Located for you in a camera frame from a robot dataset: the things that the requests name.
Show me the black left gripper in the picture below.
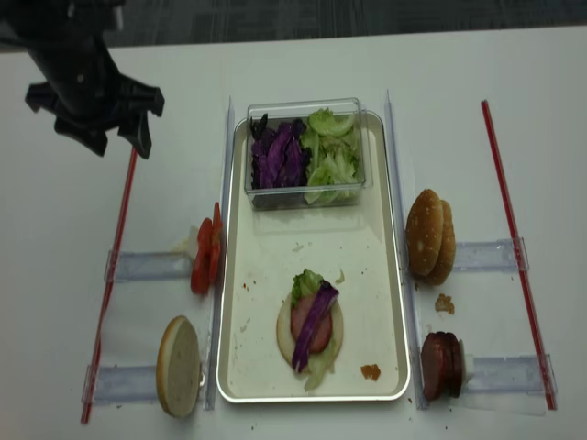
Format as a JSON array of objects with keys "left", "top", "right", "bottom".
[{"left": 25, "top": 32, "right": 164, "bottom": 160}]

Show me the purple cabbage strip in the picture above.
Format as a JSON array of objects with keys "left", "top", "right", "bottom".
[{"left": 292, "top": 280, "right": 338, "bottom": 373}]

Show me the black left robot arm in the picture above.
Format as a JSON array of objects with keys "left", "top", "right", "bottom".
[{"left": 1, "top": 1, "right": 165, "bottom": 159}]

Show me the middle red tomato slice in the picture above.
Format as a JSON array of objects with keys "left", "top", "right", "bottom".
[{"left": 197, "top": 217, "right": 214, "bottom": 254}]

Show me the red tomato slice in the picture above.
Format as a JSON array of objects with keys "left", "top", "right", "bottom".
[
  {"left": 191, "top": 245, "right": 220, "bottom": 295},
  {"left": 197, "top": 217, "right": 214, "bottom": 254},
  {"left": 212, "top": 202, "right": 223, "bottom": 255}
]

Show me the rear red tomato slice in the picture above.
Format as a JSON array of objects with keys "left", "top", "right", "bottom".
[{"left": 212, "top": 202, "right": 223, "bottom": 255}]

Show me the front red tomato slice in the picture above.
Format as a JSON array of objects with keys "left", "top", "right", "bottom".
[{"left": 191, "top": 245, "right": 220, "bottom": 295}]

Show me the green lettuce pile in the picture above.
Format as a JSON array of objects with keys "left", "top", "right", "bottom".
[{"left": 301, "top": 108, "right": 360, "bottom": 187}]

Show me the green lettuce leaf on bun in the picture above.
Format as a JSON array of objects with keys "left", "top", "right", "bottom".
[{"left": 291, "top": 269, "right": 323, "bottom": 303}]

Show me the small lettuce scrap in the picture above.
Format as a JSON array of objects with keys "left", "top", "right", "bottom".
[{"left": 335, "top": 270, "right": 345, "bottom": 284}]

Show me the white stopper near patties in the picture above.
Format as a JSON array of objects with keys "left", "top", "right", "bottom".
[{"left": 459, "top": 339, "right": 474, "bottom": 390}]

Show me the rear dark meat patty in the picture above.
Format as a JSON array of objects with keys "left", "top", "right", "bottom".
[{"left": 446, "top": 332, "right": 464, "bottom": 398}]

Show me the white stopper near tomatoes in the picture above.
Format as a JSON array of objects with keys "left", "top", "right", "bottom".
[{"left": 172, "top": 225, "right": 199, "bottom": 260}]

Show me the upper left clear holder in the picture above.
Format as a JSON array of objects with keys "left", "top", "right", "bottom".
[{"left": 114, "top": 251, "right": 193, "bottom": 283}]

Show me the clear holder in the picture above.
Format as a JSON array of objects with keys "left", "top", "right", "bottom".
[
  {"left": 461, "top": 355, "right": 558, "bottom": 395},
  {"left": 114, "top": 251, "right": 193, "bottom": 283},
  {"left": 82, "top": 366, "right": 158, "bottom": 405},
  {"left": 453, "top": 237, "right": 529, "bottom": 273}
]

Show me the purple cabbage pile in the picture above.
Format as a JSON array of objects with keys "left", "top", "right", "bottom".
[{"left": 249, "top": 114, "right": 311, "bottom": 191}]

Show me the clear plastic salad container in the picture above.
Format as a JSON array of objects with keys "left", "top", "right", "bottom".
[{"left": 244, "top": 97, "right": 372, "bottom": 211}]

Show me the left clear long divider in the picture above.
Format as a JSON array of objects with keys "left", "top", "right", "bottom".
[{"left": 204, "top": 96, "right": 235, "bottom": 412}]

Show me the clear long divider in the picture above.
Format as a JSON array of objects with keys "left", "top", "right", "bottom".
[
  {"left": 384, "top": 90, "right": 428, "bottom": 410},
  {"left": 204, "top": 96, "right": 235, "bottom": 412}
]

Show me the white cut bun half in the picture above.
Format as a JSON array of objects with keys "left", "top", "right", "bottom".
[{"left": 156, "top": 315, "right": 201, "bottom": 418}]

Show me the lower left clear holder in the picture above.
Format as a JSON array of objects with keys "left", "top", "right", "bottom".
[{"left": 82, "top": 366, "right": 158, "bottom": 405}]

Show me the round pink ham slice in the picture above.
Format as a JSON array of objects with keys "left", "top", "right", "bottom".
[{"left": 290, "top": 295, "right": 332, "bottom": 354}]

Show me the bottom bun on tray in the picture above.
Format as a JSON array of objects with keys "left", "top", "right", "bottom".
[{"left": 276, "top": 294, "right": 344, "bottom": 375}]

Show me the left red strip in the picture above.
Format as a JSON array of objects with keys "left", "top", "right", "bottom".
[{"left": 80, "top": 151, "right": 138, "bottom": 425}]

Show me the red strip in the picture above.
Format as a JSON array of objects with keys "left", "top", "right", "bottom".
[
  {"left": 80, "top": 151, "right": 138, "bottom": 425},
  {"left": 481, "top": 100, "right": 558, "bottom": 411}
]

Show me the front sesame bun top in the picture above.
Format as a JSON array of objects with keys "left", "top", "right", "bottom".
[{"left": 405, "top": 189, "right": 444, "bottom": 277}]

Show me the orange crumb on tray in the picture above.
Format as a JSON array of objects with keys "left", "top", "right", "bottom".
[{"left": 360, "top": 364, "right": 381, "bottom": 381}]

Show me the rear brown bun top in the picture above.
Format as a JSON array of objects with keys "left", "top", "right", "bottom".
[{"left": 427, "top": 200, "right": 456, "bottom": 285}]

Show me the right clear long divider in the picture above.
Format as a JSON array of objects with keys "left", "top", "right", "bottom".
[{"left": 384, "top": 90, "right": 428, "bottom": 410}]

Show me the brown crumb on table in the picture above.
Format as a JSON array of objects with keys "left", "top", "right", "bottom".
[{"left": 435, "top": 293, "right": 455, "bottom": 314}]

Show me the right red strip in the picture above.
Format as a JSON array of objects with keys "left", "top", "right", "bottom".
[{"left": 481, "top": 100, "right": 558, "bottom": 411}]

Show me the upper right clear holder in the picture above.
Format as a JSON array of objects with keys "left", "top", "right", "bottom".
[{"left": 453, "top": 237, "right": 529, "bottom": 273}]

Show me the lower right clear holder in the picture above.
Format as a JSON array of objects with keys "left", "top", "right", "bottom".
[{"left": 461, "top": 355, "right": 558, "bottom": 395}]

